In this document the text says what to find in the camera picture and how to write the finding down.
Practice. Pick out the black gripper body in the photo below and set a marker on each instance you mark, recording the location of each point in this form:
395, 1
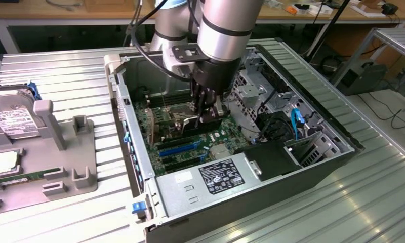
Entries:
216, 76

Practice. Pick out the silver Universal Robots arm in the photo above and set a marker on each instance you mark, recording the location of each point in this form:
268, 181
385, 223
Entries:
223, 25

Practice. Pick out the CPU socket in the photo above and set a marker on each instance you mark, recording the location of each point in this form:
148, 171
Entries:
178, 111

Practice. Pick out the black RAM slot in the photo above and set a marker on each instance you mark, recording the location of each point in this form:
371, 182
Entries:
172, 98

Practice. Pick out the green motherboard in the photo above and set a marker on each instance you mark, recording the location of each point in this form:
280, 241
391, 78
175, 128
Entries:
232, 131

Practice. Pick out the thin metal locking lever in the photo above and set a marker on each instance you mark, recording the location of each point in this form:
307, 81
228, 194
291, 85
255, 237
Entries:
163, 98

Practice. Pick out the silver metal disk bay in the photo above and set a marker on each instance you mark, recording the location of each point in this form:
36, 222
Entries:
254, 91

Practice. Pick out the silver chipset heat sink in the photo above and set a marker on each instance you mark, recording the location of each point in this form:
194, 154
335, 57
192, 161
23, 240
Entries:
222, 150

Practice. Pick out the long black expansion slot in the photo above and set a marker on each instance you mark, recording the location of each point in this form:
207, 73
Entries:
175, 146
184, 164

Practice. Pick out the blue expansion slot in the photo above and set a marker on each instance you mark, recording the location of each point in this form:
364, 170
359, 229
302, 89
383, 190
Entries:
178, 152

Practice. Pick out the black plastic shroud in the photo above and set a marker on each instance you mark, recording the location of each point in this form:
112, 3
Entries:
274, 162

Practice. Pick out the wooden desk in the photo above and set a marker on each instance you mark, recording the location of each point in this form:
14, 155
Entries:
291, 16

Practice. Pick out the grey power supply unit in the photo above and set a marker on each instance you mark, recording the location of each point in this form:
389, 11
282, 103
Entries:
175, 195

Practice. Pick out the orange small box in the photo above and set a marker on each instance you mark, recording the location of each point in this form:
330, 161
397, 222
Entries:
291, 10

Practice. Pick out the white flat box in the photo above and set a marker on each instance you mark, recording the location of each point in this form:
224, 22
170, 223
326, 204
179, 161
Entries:
315, 8

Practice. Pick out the black stand pole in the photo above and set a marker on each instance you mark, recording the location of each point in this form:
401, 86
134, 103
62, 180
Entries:
336, 19

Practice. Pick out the blue case latch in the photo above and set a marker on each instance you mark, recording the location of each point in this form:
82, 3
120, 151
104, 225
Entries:
138, 207

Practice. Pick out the black open PC case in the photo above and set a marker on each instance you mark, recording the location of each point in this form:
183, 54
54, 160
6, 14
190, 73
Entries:
223, 222

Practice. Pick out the black box on floor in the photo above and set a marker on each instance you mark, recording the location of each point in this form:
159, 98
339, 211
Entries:
364, 76

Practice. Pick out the grey plastic parts rack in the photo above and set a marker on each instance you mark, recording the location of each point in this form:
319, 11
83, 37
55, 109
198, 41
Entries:
38, 157

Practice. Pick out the silver hard disk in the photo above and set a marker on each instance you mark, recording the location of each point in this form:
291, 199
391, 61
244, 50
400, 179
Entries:
10, 119

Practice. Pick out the black power adapter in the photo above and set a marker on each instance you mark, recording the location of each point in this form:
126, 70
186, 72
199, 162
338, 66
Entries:
389, 8

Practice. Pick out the green RAM stick white label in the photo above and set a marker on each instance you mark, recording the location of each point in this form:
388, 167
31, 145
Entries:
16, 178

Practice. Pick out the silver CPU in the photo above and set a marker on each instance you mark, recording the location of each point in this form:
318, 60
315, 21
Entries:
3, 163

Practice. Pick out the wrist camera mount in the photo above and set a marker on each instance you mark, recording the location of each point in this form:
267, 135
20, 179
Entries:
186, 53

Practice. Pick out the blue disk carrier rail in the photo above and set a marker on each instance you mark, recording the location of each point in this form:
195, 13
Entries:
35, 91

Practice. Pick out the metal slat frame table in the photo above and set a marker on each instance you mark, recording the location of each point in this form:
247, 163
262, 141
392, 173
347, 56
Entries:
399, 38

